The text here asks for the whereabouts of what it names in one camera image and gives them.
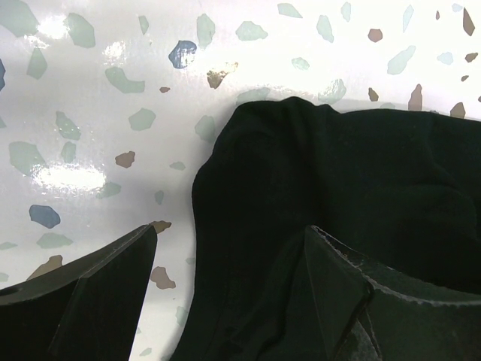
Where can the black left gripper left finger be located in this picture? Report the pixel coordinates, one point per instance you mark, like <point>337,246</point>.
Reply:
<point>87,309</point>

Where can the black t shirt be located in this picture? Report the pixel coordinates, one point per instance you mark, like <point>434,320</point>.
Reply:
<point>400,187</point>

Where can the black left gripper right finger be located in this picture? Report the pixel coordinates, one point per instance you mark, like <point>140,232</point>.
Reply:
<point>368,311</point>

